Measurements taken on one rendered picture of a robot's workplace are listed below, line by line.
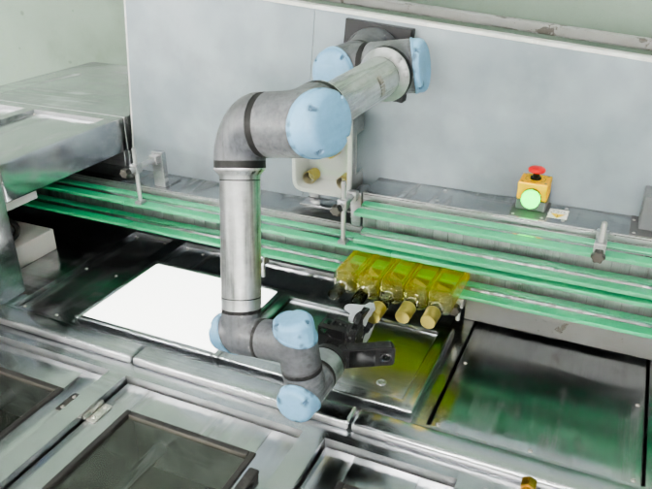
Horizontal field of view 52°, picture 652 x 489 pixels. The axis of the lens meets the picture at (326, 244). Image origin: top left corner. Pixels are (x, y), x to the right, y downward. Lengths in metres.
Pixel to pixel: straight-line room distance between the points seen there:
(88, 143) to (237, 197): 0.99
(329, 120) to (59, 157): 1.10
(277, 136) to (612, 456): 0.90
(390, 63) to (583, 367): 0.84
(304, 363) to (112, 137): 1.22
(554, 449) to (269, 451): 0.57
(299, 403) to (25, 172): 1.09
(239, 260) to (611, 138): 0.92
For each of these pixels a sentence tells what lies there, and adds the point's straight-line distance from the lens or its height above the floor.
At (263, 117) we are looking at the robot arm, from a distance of 1.16.
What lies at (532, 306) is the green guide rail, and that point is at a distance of 1.67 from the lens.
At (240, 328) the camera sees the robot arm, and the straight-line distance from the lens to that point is 1.26.
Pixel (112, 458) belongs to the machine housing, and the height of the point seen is 1.64.
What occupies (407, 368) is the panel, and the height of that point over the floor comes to 1.17.
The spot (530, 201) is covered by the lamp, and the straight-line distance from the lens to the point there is 1.66.
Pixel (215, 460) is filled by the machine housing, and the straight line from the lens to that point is 1.42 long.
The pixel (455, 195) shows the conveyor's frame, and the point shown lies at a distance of 1.75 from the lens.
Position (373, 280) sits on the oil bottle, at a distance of 1.59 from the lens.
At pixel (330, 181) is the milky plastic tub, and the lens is 1.88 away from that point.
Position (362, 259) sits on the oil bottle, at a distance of 1.67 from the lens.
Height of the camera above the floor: 2.38
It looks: 55 degrees down
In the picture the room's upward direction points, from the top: 134 degrees counter-clockwise
